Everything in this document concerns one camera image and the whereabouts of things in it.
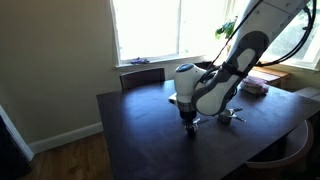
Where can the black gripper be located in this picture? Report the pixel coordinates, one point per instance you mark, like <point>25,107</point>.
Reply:
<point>188,117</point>

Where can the third-cup steel measuring cup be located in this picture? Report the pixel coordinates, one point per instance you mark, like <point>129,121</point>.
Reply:
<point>191,134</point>

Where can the half-cup steel measuring cup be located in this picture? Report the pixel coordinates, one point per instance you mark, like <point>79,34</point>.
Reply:
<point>238,109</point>

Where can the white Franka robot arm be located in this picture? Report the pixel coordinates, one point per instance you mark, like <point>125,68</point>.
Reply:
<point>216,93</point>

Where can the largest steel measuring cup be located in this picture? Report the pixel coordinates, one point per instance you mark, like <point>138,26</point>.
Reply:
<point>225,117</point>

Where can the straight-back dark wooden chair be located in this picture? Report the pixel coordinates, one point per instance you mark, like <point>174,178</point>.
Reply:
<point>142,79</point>
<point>203,65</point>

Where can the small blue object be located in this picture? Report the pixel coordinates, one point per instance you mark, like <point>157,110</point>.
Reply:
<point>140,61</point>

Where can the wooden bench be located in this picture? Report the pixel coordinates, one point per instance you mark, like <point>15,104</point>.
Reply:
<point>270,75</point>

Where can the curved-back dark wooden chair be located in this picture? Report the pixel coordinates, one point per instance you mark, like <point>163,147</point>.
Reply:
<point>283,160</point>

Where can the green houseplant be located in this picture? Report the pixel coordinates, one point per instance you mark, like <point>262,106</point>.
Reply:
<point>226,29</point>

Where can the white-framed window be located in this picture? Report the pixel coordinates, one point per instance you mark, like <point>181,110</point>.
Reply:
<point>310,53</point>
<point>150,30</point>

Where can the grey side table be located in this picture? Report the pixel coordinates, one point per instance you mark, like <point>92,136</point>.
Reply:
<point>308,93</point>

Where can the white baseboard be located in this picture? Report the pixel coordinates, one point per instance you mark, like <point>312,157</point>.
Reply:
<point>66,136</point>

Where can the white door casing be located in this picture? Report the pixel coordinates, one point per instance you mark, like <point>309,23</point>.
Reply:
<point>16,133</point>

